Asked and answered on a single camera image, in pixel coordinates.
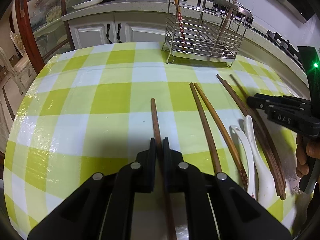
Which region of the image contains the patterned-end light chopstick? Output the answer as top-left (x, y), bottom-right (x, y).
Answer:
top-left (174, 0), bottom-right (185, 51)

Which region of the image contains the dark brown chopstick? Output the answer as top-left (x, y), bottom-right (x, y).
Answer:
top-left (218, 0), bottom-right (237, 40)

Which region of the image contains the white dining chair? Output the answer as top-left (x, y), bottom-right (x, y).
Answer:
top-left (1, 31), bottom-right (33, 94)

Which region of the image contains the white ceramic spoon with hole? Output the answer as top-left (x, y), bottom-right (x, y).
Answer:
top-left (230, 125), bottom-right (255, 199)

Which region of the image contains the metal wire utensil rack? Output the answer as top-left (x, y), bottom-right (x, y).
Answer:
top-left (162, 0), bottom-right (253, 67)

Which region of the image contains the red wooden door frame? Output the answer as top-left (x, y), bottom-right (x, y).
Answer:
top-left (15, 0), bottom-right (44, 74)

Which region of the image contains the black gas stove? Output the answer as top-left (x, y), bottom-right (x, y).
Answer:
top-left (266, 30), bottom-right (302, 67)

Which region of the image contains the person's right hand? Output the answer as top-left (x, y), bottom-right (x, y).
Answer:
top-left (296, 134), bottom-right (319, 178)

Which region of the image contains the white lower cabinet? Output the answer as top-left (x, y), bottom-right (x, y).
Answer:
top-left (62, 0), bottom-right (169, 49)

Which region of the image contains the light bamboo chopstick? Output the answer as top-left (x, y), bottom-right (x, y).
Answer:
top-left (194, 82), bottom-right (250, 190)

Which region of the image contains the white plate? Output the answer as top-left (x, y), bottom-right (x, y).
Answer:
top-left (73, 0), bottom-right (103, 10)

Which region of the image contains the green checkered tablecloth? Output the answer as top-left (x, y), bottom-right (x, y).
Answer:
top-left (4, 42), bottom-right (301, 239)

